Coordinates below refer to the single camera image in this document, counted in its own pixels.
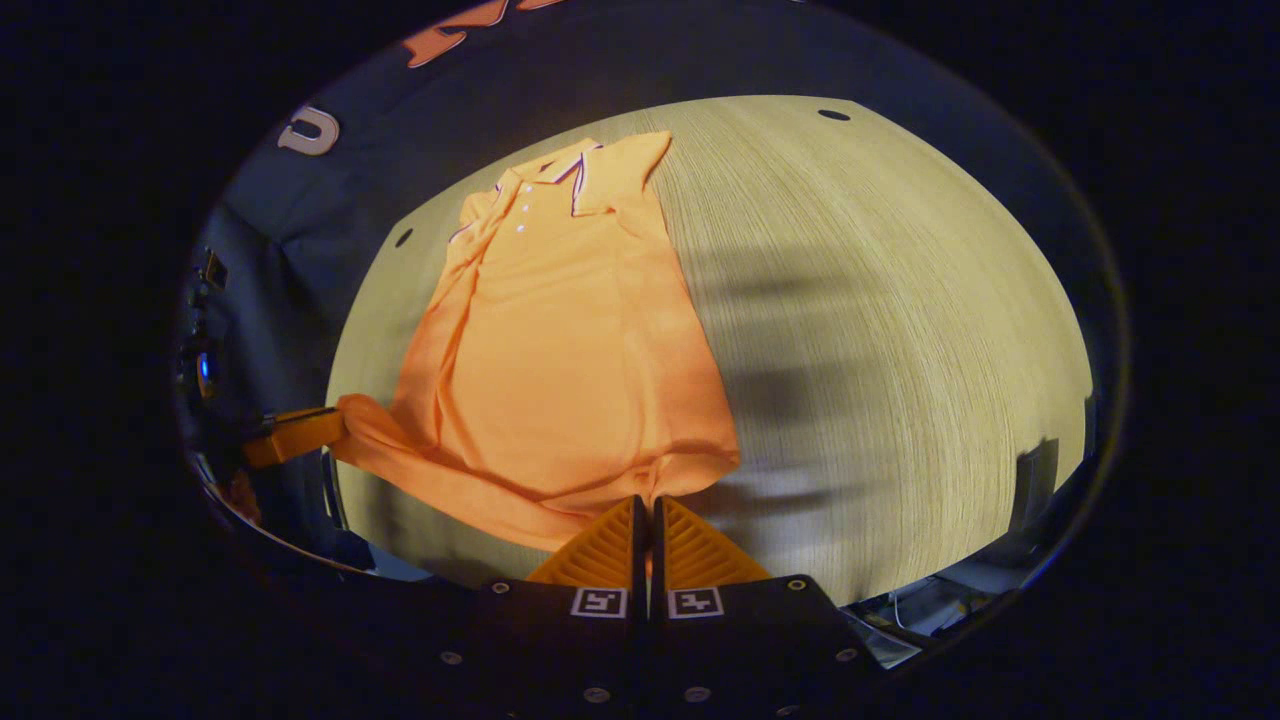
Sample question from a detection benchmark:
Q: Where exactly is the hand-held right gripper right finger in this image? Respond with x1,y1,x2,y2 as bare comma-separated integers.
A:
652,494,886,716

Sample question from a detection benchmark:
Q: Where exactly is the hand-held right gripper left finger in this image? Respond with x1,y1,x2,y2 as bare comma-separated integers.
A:
430,494,649,716

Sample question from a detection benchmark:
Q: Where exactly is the orange polo T-shirt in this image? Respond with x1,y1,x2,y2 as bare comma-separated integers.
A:
330,130,743,554

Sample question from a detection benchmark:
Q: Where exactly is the black backdrop cloth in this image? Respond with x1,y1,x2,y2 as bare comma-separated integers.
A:
180,0,1101,421

